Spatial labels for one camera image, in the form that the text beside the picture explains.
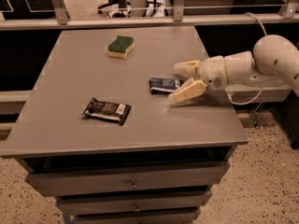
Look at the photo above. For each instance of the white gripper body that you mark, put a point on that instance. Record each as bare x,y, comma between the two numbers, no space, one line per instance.
213,70

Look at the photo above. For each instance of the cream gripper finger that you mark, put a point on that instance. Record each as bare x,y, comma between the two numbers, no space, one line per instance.
191,88
188,68

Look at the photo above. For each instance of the blue rxbar blueberry wrapper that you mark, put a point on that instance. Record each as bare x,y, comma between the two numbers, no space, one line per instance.
164,85

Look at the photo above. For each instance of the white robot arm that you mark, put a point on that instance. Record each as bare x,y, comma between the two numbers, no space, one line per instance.
274,60

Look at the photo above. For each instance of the green and yellow sponge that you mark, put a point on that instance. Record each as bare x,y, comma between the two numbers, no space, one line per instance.
121,47

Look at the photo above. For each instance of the black rxbar chocolate wrapper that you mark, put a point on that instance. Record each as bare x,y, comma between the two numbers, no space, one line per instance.
107,111

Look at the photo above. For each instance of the top grey drawer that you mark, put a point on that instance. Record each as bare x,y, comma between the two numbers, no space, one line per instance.
129,179

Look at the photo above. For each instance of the grey drawer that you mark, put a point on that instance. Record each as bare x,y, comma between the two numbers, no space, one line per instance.
129,179
155,200
144,217

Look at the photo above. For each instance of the grey drawer cabinet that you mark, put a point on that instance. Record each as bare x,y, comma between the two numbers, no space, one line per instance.
51,134

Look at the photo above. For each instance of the black office chair base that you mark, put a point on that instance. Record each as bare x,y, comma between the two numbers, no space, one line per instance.
122,9

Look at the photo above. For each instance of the middle grey drawer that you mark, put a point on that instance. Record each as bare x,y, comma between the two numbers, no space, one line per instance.
155,200

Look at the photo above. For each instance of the bottom grey drawer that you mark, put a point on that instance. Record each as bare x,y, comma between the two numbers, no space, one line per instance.
144,217

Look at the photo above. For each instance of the metal railing frame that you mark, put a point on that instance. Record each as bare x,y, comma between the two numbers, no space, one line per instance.
76,14

